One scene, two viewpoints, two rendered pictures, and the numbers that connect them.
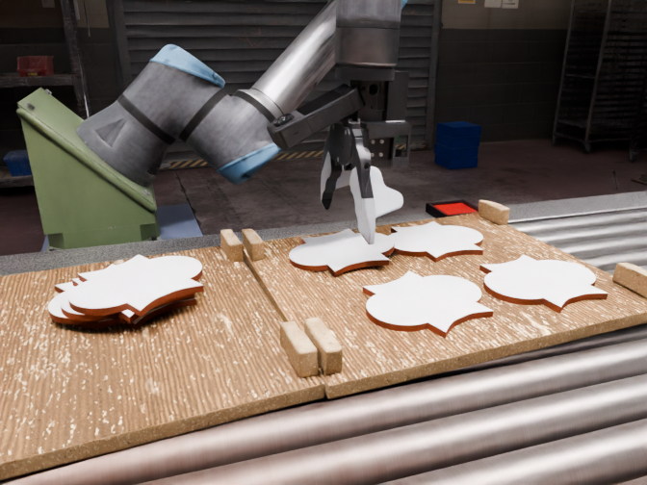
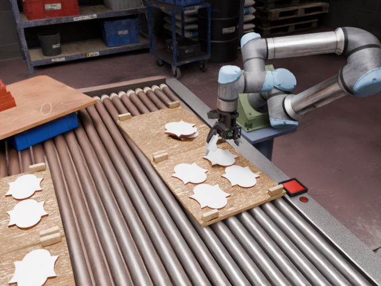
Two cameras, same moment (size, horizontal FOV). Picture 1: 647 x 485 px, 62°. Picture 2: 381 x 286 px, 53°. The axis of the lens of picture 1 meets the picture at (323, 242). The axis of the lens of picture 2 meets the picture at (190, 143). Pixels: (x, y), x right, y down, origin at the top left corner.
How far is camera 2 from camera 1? 146 cm
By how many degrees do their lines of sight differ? 73
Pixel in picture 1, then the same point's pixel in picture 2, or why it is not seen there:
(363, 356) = (161, 165)
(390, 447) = (137, 173)
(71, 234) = not seen: hidden behind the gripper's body
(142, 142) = (257, 97)
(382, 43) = (219, 103)
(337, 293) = (193, 160)
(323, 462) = (134, 166)
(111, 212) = (240, 113)
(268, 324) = (174, 151)
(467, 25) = not seen: outside the picture
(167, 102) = not seen: hidden behind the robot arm
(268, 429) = (142, 159)
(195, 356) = (159, 145)
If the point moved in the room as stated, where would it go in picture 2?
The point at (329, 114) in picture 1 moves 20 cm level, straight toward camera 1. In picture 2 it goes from (214, 115) to (161, 118)
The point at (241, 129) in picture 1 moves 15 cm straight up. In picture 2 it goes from (274, 109) to (278, 76)
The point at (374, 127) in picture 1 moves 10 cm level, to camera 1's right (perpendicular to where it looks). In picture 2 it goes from (217, 125) to (223, 139)
